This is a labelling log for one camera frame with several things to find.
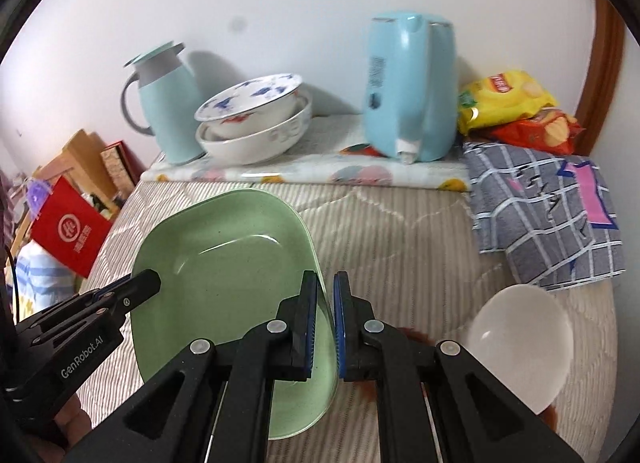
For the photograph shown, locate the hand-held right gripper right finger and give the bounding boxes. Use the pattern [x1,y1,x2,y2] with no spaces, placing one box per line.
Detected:
[332,270,583,463]

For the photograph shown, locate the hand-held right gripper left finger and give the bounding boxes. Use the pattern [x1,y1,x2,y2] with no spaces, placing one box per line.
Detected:
[75,270,321,463]

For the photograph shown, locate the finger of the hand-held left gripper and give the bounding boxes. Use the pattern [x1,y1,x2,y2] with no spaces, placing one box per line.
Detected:
[15,277,133,341]
[30,269,162,350]

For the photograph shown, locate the green plate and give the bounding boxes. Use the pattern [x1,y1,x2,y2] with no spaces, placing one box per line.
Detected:
[131,189,338,440]

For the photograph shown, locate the small brown dish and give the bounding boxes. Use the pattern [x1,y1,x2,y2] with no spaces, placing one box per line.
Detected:
[345,325,560,431]

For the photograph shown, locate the plain white bowl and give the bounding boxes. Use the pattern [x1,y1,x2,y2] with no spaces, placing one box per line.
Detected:
[457,284,573,416]

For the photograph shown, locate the person's left hand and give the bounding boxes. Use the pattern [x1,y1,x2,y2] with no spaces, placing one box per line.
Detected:
[54,392,96,450]

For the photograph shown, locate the blue striped cloth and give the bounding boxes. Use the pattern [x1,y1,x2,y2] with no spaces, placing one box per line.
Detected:
[14,242,76,314]

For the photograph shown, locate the red paper bag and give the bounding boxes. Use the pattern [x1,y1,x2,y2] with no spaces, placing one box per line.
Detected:
[30,175,115,279]

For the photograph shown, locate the striped quilted bedspread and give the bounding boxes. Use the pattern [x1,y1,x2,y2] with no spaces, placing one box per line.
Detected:
[67,178,621,463]

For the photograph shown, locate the purple plastic item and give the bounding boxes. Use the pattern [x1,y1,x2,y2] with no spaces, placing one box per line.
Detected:
[25,179,53,214]

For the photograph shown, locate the dark red patterned box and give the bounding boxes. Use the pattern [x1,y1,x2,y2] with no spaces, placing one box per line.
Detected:
[100,141,148,204]

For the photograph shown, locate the wooden cabinet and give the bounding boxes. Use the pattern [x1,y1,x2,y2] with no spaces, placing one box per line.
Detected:
[32,129,121,204]

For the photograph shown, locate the fruit print table cover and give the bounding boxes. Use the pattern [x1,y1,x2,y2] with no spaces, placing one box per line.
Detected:
[140,115,471,192]

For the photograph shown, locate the white bowl with grey pattern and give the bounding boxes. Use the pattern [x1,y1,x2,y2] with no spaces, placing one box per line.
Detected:
[196,93,314,165]

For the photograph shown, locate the light blue thermos jug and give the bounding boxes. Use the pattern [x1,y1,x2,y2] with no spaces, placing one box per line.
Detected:
[121,42,208,166]

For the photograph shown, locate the grey plaid cloth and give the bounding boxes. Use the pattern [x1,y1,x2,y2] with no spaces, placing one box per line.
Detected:
[462,142,628,291]

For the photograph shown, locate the blue and red patterned bowl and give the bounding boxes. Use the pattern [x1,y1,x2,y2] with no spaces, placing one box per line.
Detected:
[194,74,305,140]

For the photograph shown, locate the light blue electric kettle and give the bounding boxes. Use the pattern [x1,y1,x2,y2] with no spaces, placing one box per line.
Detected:
[362,14,460,164]

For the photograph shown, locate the yellow chip bag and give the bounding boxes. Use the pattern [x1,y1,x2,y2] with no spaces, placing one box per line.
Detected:
[457,70,558,136]

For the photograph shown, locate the red chip bag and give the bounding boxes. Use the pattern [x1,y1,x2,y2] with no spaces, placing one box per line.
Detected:
[487,110,585,156]

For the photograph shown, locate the black cable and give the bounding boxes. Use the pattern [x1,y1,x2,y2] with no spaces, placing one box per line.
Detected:
[5,245,21,324]

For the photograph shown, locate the wooden door frame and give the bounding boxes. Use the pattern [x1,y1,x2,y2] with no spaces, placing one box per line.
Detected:
[575,0,626,156]

